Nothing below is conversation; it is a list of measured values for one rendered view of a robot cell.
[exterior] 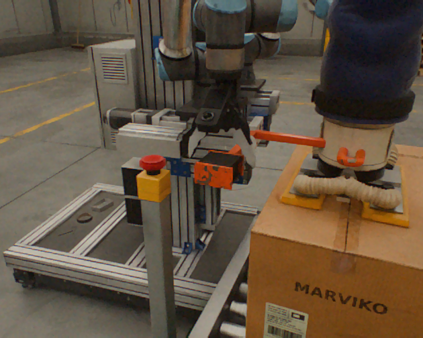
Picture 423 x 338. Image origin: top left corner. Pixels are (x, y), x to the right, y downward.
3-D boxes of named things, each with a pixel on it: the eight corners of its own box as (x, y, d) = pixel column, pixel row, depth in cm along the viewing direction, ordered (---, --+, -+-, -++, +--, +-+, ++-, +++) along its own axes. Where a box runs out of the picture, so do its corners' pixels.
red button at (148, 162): (158, 180, 96) (157, 165, 94) (135, 175, 98) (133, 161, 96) (171, 169, 102) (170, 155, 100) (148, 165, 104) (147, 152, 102)
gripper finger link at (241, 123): (258, 139, 77) (236, 102, 76) (256, 141, 76) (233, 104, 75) (240, 149, 80) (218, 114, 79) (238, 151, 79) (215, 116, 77)
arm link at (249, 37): (224, 61, 187) (224, 31, 182) (246, 58, 194) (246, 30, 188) (238, 64, 178) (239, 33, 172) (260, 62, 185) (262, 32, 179)
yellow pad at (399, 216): (409, 229, 85) (413, 209, 83) (360, 218, 88) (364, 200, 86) (403, 170, 113) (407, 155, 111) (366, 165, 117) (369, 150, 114)
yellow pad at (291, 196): (321, 211, 91) (323, 193, 89) (280, 203, 95) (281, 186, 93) (336, 161, 120) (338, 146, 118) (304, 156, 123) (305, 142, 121)
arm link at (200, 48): (231, 82, 139) (231, 43, 133) (195, 84, 136) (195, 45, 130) (222, 76, 150) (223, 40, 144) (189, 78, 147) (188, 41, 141)
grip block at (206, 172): (231, 190, 79) (231, 168, 76) (194, 183, 82) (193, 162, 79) (244, 174, 86) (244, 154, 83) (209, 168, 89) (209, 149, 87)
